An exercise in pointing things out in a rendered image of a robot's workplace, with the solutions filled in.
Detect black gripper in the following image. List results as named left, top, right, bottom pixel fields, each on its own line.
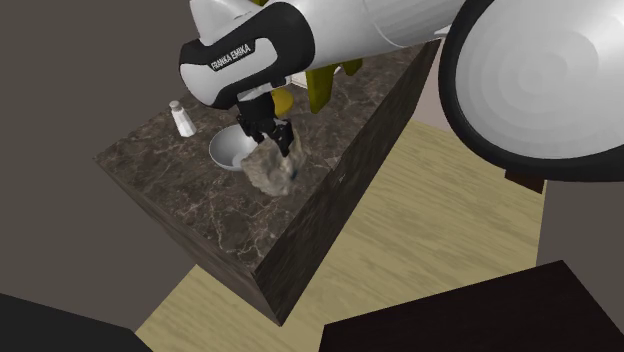
left=236, top=91, right=296, bottom=159

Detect beige rough rock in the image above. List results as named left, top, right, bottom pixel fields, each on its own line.
left=239, top=119, right=309, bottom=198

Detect grey bowl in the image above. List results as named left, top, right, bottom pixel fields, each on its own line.
left=208, top=124, right=260, bottom=172

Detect olive yellow chair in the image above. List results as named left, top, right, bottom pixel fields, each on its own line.
left=250, top=0, right=365, bottom=119

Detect white salt shaker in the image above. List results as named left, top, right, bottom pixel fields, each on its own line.
left=168, top=99, right=198, bottom=139

